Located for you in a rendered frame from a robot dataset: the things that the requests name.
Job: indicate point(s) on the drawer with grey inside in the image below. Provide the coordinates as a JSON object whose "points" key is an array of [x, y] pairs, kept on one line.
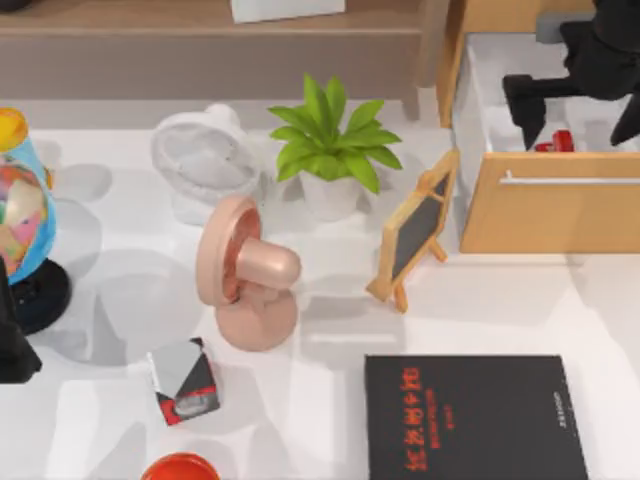
{"points": [[487, 100]]}

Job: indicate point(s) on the red seal stamp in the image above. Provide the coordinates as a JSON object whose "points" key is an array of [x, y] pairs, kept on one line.
{"points": [[561, 140]]}

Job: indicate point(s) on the pale grey rounded box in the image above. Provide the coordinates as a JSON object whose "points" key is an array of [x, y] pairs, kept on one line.
{"points": [[550, 25]]}

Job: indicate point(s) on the pale wooden drawer front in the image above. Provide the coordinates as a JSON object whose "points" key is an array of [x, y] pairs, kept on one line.
{"points": [[550, 220]]}

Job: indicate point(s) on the wooden framed blackboard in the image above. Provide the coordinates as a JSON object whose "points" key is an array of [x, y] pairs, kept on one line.
{"points": [[417, 225]]}

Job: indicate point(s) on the green plant in white pot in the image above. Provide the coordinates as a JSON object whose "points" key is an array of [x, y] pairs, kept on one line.
{"points": [[325, 145]]}

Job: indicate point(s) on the white box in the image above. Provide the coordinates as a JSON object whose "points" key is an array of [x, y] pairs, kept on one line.
{"points": [[287, 9]]}

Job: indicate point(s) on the pink desk fan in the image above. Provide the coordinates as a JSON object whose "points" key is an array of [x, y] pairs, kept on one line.
{"points": [[260, 265]]}

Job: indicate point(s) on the black book with red lettering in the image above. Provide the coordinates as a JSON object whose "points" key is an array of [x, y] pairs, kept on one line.
{"points": [[475, 420]]}

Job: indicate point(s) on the brown wooden shelf unit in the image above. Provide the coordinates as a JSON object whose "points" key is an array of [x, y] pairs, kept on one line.
{"points": [[200, 60]]}

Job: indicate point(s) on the white desk fan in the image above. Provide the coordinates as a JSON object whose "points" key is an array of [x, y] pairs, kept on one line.
{"points": [[200, 160]]}

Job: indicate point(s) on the red black grey card box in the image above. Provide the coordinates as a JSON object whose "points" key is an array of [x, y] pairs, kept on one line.
{"points": [[182, 380]]}

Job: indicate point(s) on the red round bowl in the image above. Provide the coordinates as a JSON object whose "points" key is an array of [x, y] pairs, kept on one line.
{"points": [[180, 470]]}

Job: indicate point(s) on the colourful globe on black base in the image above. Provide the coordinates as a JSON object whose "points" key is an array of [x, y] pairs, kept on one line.
{"points": [[25, 215]]}

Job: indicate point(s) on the dark object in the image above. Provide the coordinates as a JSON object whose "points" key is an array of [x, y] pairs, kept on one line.
{"points": [[11, 4]]}

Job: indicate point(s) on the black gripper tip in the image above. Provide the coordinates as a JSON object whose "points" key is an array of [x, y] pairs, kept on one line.
{"points": [[12, 340]]}

